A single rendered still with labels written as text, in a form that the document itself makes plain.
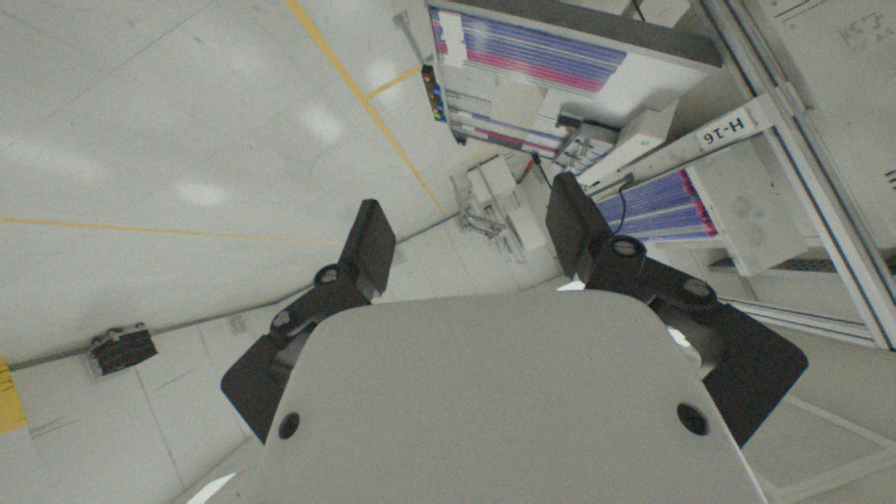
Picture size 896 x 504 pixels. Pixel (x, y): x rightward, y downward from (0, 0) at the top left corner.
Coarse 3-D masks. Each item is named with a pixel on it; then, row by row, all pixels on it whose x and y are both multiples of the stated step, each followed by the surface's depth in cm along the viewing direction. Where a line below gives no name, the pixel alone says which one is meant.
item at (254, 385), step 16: (272, 336) 9; (304, 336) 9; (256, 352) 8; (272, 352) 8; (288, 352) 9; (240, 368) 8; (256, 368) 8; (272, 368) 8; (288, 368) 9; (224, 384) 8; (240, 384) 8; (256, 384) 8; (272, 384) 8; (240, 400) 7; (256, 400) 7; (272, 400) 7; (256, 416) 7; (272, 416) 7; (256, 432) 7
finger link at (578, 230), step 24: (552, 192) 11; (576, 192) 10; (552, 216) 12; (576, 216) 9; (600, 216) 10; (552, 240) 12; (576, 240) 9; (600, 240) 9; (576, 264) 10; (648, 264) 8; (648, 288) 8; (672, 288) 7; (696, 288) 7; (696, 312) 7
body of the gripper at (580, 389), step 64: (384, 320) 7; (448, 320) 6; (512, 320) 6; (576, 320) 6; (640, 320) 6; (320, 384) 6; (384, 384) 6; (448, 384) 5; (512, 384) 5; (576, 384) 5; (640, 384) 5; (320, 448) 5; (384, 448) 5; (448, 448) 4; (512, 448) 4; (576, 448) 4; (640, 448) 4; (704, 448) 4
